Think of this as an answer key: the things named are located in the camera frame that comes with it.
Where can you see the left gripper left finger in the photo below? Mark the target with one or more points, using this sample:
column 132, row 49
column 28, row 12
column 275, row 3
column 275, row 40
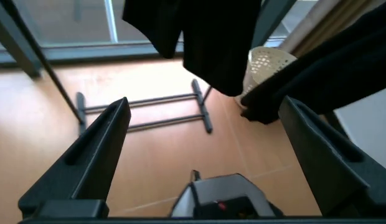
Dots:
column 87, row 174

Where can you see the beige curtain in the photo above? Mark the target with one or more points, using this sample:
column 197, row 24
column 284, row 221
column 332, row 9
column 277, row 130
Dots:
column 320, row 25

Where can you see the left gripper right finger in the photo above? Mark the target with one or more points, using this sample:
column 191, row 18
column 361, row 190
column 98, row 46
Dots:
column 342, row 174

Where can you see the black garment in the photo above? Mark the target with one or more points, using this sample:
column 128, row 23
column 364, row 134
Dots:
column 336, row 71

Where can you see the white laundry basket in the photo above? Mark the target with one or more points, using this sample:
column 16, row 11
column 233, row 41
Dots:
column 264, row 65

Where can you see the black clothes rack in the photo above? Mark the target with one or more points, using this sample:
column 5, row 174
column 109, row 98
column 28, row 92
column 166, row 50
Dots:
column 199, row 102

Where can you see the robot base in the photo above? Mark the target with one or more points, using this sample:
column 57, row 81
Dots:
column 224, row 189

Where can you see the black shorts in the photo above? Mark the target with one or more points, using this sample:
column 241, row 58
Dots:
column 218, row 46

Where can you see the window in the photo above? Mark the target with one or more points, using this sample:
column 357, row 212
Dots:
column 71, row 31

